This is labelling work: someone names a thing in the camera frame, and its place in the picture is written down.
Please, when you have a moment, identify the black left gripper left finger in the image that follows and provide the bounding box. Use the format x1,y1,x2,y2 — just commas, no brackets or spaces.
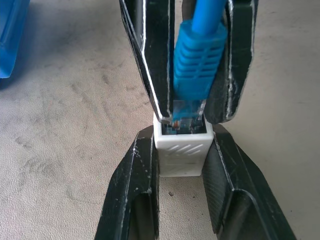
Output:
94,125,160,240

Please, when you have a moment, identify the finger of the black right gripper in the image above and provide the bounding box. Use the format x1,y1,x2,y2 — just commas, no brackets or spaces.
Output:
118,0,176,124
205,0,259,125

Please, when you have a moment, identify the white coupler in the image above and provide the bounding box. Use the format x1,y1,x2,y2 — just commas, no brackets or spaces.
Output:
152,113,215,178

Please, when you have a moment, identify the blue plastic bin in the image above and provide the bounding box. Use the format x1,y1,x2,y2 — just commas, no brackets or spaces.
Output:
0,0,31,80

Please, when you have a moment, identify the blue ethernet cable plug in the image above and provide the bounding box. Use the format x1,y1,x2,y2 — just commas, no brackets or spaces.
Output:
171,0,229,128

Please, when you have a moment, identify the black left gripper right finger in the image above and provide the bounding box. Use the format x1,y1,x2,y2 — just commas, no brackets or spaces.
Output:
201,124,298,240

